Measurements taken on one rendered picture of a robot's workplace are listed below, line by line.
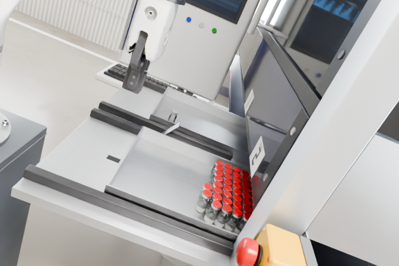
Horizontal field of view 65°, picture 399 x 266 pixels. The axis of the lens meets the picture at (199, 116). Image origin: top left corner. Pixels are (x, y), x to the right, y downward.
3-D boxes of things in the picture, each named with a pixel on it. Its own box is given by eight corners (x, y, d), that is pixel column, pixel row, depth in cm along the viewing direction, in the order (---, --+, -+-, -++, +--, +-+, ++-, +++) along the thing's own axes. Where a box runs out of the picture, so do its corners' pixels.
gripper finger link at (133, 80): (146, 63, 51) (134, 99, 53) (151, 59, 54) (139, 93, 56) (127, 56, 50) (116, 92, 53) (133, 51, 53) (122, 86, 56)
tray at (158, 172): (257, 184, 85) (263, 174, 83) (267, 262, 61) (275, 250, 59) (139, 136, 83) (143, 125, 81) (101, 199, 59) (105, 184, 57)
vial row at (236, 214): (233, 182, 80) (241, 168, 79) (233, 233, 64) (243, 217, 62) (225, 179, 80) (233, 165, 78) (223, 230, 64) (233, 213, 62)
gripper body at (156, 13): (183, -3, 45) (157, 69, 49) (191, -5, 54) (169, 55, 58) (133, -25, 44) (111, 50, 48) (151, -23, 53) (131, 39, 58)
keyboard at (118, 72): (198, 101, 142) (199, 96, 141) (193, 112, 129) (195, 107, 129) (115, 66, 141) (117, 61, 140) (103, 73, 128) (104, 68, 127)
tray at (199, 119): (250, 130, 116) (255, 122, 114) (255, 168, 92) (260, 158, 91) (164, 95, 114) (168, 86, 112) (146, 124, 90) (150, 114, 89)
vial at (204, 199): (204, 207, 68) (212, 191, 66) (203, 214, 66) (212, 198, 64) (195, 203, 67) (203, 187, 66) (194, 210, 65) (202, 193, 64)
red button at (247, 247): (255, 256, 47) (268, 238, 46) (257, 279, 44) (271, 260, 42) (232, 247, 47) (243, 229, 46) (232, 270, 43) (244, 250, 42)
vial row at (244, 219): (241, 186, 81) (249, 171, 79) (243, 237, 64) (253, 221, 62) (233, 182, 80) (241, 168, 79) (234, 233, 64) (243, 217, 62)
